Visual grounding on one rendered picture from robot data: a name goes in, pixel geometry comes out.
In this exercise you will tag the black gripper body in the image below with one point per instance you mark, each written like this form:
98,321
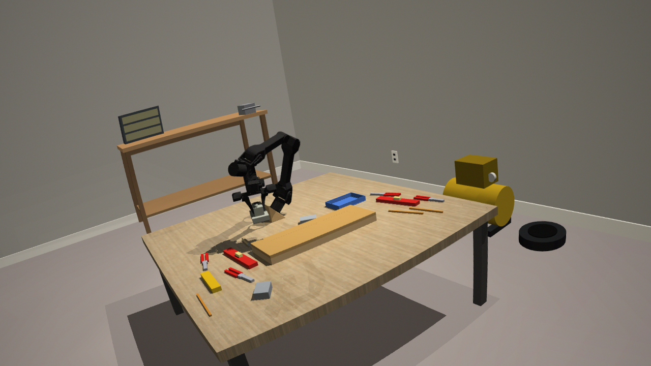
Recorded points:
268,189

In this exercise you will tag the blue rectangular tray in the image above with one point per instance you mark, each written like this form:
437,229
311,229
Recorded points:
345,200

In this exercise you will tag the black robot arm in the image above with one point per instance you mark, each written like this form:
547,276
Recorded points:
255,154

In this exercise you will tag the orange panel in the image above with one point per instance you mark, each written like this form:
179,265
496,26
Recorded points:
305,236

